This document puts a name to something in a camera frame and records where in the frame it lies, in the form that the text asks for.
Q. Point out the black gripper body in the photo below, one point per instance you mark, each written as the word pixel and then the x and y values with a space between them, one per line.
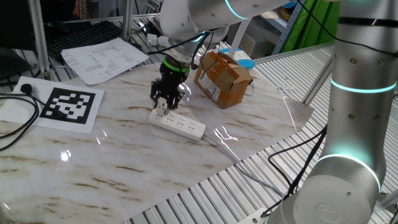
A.
pixel 170 82

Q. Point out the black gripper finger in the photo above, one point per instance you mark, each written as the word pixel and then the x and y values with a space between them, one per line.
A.
pixel 154 93
pixel 175 101

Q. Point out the white plug adapter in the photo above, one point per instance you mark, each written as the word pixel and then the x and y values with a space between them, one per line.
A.
pixel 161 107

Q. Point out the white four-socket power strip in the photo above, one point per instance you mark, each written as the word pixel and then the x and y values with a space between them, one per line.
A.
pixel 186 126

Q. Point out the white plastic pipe fitting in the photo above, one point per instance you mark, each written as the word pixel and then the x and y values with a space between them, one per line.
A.
pixel 157 40

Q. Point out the taped brown cardboard box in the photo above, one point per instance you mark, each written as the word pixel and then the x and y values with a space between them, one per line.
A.
pixel 230 84

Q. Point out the stack of printed papers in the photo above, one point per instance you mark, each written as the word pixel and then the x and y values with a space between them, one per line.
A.
pixel 102 60

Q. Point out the glossy marble pattern mat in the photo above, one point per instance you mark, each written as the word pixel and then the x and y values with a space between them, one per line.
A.
pixel 124 161

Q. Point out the white and blue desk lamp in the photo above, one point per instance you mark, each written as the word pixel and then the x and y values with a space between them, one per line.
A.
pixel 245 63

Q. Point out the paper sheet with fiducial marker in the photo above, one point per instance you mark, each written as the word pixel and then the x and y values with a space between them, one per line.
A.
pixel 68 104

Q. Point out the black computer keyboard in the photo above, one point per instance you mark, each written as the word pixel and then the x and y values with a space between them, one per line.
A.
pixel 84 35

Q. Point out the white label sticker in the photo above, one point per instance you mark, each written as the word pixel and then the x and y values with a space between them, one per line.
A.
pixel 284 88

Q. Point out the grey metal shelf rack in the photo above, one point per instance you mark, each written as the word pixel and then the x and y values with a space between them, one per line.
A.
pixel 287 29

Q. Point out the green cloth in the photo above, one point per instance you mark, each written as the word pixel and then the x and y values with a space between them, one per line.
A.
pixel 314 28

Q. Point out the aluminium frame post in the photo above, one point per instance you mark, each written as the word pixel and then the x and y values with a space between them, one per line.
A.
pixel 127 21
pixel 317 82
pixel 38 37

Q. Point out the aluminium frame crossbar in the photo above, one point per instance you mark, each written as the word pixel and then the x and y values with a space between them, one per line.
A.
pixel 102 18

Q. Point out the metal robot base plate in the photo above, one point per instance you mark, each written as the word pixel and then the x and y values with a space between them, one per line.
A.
pixel 253 218

